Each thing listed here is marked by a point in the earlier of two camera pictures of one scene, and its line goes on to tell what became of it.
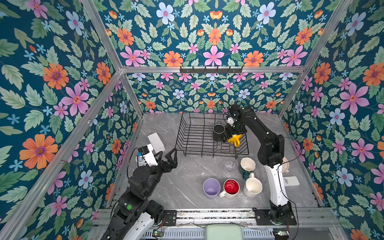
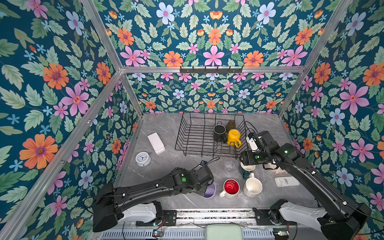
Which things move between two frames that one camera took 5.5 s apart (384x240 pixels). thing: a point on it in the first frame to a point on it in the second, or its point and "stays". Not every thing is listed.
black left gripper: [173, 163] to [202, 193]
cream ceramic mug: [253, 186] stays
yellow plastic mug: [236, 138] stays
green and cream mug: [247, 165] stays
